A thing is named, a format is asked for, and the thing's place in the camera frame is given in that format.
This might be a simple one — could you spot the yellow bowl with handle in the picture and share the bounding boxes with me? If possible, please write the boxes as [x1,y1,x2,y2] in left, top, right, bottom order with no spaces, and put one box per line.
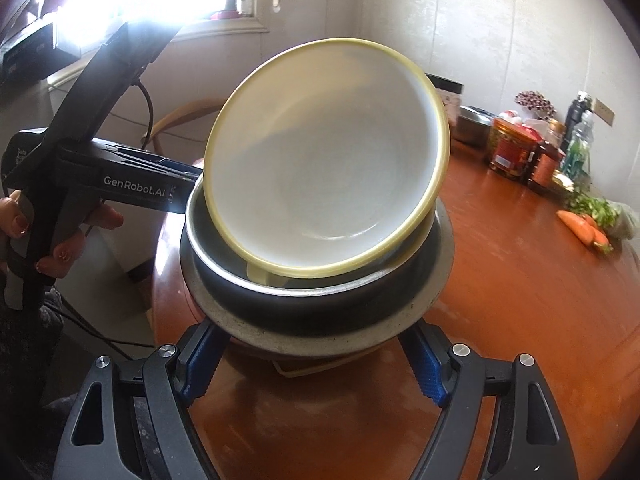
[204,36,451,286]

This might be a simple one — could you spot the clear jar with black lid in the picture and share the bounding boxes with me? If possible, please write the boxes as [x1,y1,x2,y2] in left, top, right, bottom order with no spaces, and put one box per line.
[425,74,463,128]

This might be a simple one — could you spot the black cable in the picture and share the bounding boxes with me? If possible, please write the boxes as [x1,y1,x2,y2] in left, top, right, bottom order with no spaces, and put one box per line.
[135,80,156,151]

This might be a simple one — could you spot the black thermos bottle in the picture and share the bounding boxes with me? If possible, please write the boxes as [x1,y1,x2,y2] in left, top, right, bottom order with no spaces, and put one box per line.
[567,91,593,133]

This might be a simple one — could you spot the medium carrot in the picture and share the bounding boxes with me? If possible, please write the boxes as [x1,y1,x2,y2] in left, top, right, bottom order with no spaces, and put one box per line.
[590,230,615,255]

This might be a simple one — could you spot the large carrot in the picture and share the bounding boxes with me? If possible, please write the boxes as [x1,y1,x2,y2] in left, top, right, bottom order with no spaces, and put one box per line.
[556,209,598,246]

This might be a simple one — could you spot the beige wall socket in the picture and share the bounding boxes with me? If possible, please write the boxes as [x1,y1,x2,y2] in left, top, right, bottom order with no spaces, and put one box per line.
[592,97,616,125]

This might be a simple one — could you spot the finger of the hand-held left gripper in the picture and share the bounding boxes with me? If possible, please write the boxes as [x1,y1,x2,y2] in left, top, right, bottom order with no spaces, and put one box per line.
[150,157,206,183]

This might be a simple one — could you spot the red tissue pack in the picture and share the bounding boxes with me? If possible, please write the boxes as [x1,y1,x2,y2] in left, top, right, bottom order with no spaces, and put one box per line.
[500,109,551,136]

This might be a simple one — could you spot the wide steel bowl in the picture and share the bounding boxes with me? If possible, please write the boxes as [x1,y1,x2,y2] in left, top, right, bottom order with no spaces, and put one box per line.
[179,230,457,361]

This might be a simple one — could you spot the bentwood chair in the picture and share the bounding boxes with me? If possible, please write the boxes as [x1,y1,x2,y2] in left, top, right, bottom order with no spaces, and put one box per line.
[145,100,226,161]

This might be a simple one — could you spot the black box device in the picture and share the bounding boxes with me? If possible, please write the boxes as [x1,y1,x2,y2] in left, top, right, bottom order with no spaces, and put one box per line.
[0,15,81,86]

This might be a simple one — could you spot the leafy greens in plastic bag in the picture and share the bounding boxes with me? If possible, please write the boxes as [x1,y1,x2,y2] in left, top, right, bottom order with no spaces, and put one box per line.
[565,192,640,240]

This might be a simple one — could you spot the brown sauce bottle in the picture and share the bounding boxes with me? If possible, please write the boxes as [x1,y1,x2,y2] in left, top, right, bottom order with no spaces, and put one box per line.
[527,120,566,196]

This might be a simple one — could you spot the red label jar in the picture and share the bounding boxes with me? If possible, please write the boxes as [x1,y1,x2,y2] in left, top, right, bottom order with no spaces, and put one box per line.
[487,117,538,178]

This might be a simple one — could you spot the clear plastic bottle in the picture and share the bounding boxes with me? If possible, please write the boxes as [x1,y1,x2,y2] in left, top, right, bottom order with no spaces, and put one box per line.
[560,112,596,186]

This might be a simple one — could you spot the person's left hand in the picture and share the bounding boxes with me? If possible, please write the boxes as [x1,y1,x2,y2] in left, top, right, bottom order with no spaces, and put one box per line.
[0,195,125,281]

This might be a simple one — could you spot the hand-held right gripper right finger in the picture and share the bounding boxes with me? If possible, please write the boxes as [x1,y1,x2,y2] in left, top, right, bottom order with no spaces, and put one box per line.
[400,322,581,480]

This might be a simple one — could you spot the small steel bowl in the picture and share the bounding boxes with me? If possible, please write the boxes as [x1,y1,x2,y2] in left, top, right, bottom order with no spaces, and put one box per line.
[457,105,496,148]

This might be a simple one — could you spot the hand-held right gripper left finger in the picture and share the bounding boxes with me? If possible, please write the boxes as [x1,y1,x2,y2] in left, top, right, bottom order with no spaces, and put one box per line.
[52,320,226,480]

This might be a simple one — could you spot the deep steel bowl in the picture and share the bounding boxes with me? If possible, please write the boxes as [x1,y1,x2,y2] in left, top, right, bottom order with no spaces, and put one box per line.
[185,172,453,323]

